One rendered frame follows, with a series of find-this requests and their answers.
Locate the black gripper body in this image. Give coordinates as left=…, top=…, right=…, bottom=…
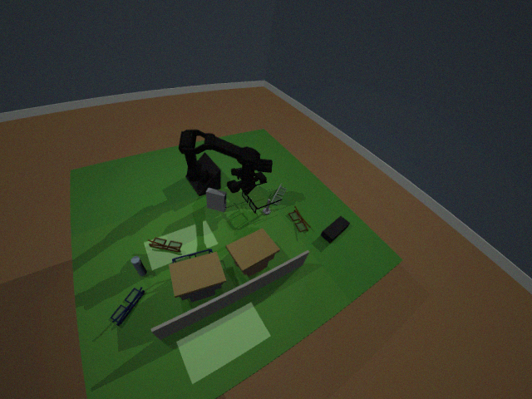
left=227, top=169, right=267, bottom=193

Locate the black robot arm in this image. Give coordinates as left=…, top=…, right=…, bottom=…
left=179, top=129, right=273, bottom=185

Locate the long dark grey flat bar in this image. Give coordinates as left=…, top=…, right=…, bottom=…
left=151, top=250, right=309, bottom=340

